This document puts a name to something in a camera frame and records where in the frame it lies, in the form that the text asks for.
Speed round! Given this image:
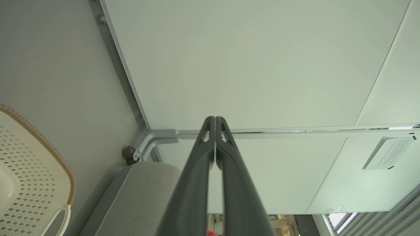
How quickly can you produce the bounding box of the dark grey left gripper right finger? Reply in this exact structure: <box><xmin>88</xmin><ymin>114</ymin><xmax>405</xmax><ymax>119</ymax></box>
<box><xmin>215</xmin><ymin>117</ymin><xmax>275</xmax><ymax>236</ymax></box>

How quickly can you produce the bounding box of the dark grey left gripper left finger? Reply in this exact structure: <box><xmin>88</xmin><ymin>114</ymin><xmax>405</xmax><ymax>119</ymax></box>
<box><xmin>157</xmin><ymin>116</ymin><xmax>216</xmax><ymax>236</ymax></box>

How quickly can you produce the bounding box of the black caster wheel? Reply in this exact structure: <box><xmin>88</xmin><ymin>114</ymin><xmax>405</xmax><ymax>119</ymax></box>
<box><xmin>122</xmin><ymin>146</ymin><xmax>140</xmax><ymax>166</ymax></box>

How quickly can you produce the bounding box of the grey slatted window blind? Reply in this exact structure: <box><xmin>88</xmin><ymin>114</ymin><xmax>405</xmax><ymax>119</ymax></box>
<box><xmin>338</xmin><ymin>184</ymin><xmax>420</xmax><ymax>236</ymax></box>

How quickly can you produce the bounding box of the white paper notice sheet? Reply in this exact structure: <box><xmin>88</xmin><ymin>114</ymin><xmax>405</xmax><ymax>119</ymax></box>
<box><xmin>362</xmin><ymin>135</ymin><xmax>416</xmax><ymax>171</ymax></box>

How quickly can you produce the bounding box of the cream perforated laundry basket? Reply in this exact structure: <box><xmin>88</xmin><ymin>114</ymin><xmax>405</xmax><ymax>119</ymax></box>
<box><xmin>0</xmin><ymin>104</ymin><xmax>76</xmax><ymax>236</ymax></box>

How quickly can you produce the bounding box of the white partition panel grey frame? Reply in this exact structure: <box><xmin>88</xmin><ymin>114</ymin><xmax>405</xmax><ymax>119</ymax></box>
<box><xmin>157</xmin><ymin>126</ymin><xmax>420</xmax><ymax>215</ymax></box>
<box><xmin>98</xmin><ymin>0</ymin><xmax>420</xmax><ymax>133</ymax></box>

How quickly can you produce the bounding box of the grey partition foot bracket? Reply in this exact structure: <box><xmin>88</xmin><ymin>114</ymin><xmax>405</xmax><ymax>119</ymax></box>
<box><xmin>133</xmin><ymin>129</ymin><xmax>180</xmax><ymax>162</ymax></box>

